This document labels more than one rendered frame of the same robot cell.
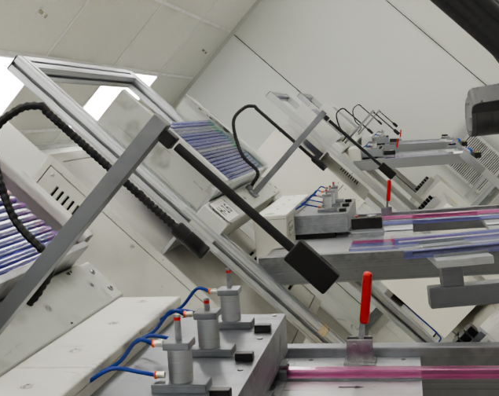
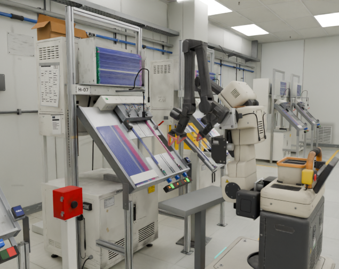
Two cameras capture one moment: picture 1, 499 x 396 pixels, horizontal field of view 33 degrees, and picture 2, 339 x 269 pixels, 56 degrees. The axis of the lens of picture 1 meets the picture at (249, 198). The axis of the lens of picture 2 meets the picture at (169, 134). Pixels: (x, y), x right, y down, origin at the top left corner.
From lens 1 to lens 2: 1.76 m
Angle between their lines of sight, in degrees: 24
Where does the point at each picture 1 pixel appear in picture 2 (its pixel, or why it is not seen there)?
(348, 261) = (194, 119)
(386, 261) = (198, 125)
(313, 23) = (326, 57)
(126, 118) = not seen: hidden behind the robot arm
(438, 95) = (334, 109)
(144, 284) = (167, 91)
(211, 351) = (136, 111)
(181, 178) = not seen: hidden behind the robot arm
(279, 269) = not seen: hidden behind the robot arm
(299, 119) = (274, 81)
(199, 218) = (181, 91)
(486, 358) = (166, 141)
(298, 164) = (262, 91)
